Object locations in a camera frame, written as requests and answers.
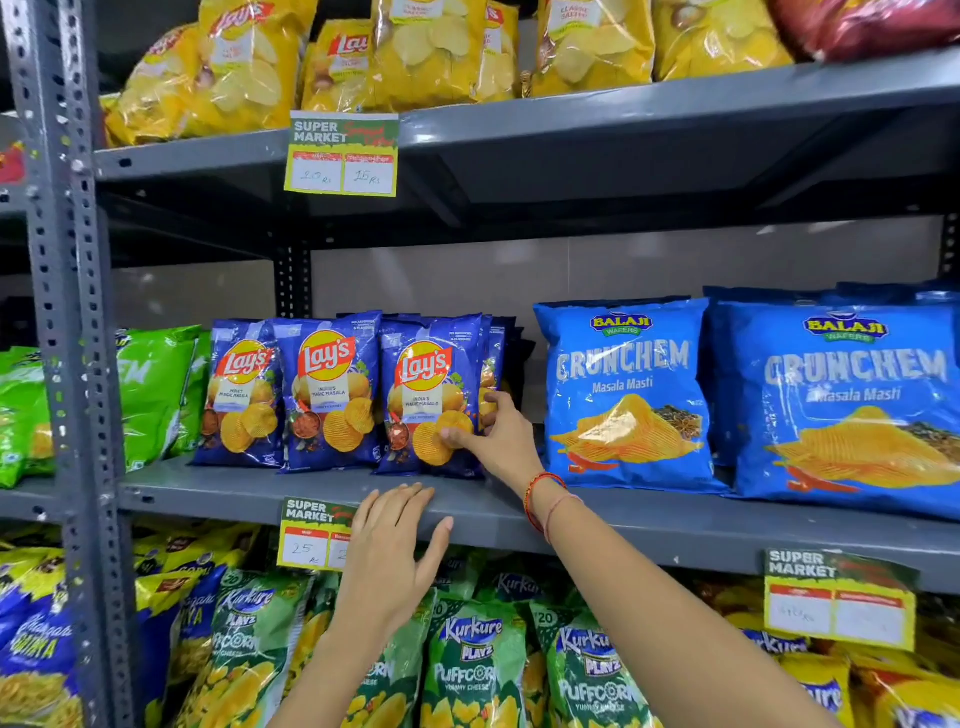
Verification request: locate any bright green snack packet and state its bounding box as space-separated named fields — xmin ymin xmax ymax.
xmin=168 ymin=331 xmax=216 ymax=460
xmin=114 ymin=325 xmax=202 ymax=475
xmin=0 ymin=346 xmax=60 ymax=490

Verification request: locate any large light blue snack packet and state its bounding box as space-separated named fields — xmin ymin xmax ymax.
xmin=716 ymin=300 xmax=960 ymax=522
xmin=702 ymin=280 xmax=960 ymax=469
xmin=533 ymin=297 xmax=727 ymax=495

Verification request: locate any person's right forearm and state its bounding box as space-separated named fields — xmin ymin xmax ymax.
xmin=525 ymin=481 xmax=850 ymax=728

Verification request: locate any row of dark blue packets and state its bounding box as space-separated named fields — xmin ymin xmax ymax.
xmin=190 ymin=310 xmax=538 ymax=477

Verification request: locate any pile of blue yellow packets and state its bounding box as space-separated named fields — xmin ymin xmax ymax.
xmin=0 ymin=521 xmax=264 ymax=728

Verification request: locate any person's left hand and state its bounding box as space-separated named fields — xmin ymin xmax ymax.
xmin=333 ymin=483 xmax=456 ymax=640

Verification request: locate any person's right hand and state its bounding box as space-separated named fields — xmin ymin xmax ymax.
xmin=438 ymin=389 xmax=546 ymax=498

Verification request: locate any person's left forearm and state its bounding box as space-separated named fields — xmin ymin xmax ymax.
xmin=268 ymin=613 xmax=423 ymax=728

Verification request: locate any dark blue chips packet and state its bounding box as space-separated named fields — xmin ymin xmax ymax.
xmin=372 ymin=314 xmax=490 ymax=481

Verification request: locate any row of green corn-puff packets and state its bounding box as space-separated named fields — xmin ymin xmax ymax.
xmin=174 ymin=547 xmax=665 ymax=728

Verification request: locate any pink thread bracelet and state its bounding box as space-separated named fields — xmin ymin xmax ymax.
xmin=543 ymin=492 xmax=585 ymax=546

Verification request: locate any red thread bracelet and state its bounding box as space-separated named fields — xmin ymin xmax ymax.
xmin=522 ymin=471 xmax=570 ymax=536

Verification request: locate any pile of yellow orange packets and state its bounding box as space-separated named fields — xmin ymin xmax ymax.
xmin=693 ymin=573 xmax=960 ymax=728

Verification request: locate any grey perforated rack upright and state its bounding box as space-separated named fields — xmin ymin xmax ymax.
xmin=2 ymin=0 xmax=144 ymax=728

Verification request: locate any green yellow price label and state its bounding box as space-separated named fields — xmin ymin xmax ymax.
xmin=276 ymin=495 xmax=358 ymax=574
xmin=762 ymin=548 xmax=921 ymax=653
xmin=283 ymin=110 xmax=401 ymax=199

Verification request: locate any grey metal shelf board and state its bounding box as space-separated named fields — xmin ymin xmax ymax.
xmin=91 ymin=45 xmax=960 ymax=252
xmin=0 ymin=474 xmax=69 ymax=525
xmin=118 ymin=441 xmax=960 ymax=597

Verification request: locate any red snack packet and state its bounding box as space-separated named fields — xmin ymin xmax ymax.
xmin=766 ymin=0 xmax=960 ymax=64

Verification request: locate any dark perforated rear upright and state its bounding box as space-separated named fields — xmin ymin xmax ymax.
xmin=273 ymin=241 xmax=314 ymax=321

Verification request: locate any row of yellow chip packets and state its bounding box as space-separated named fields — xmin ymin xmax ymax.
xmin=101 ymin=0 xmax=795 ymax=149

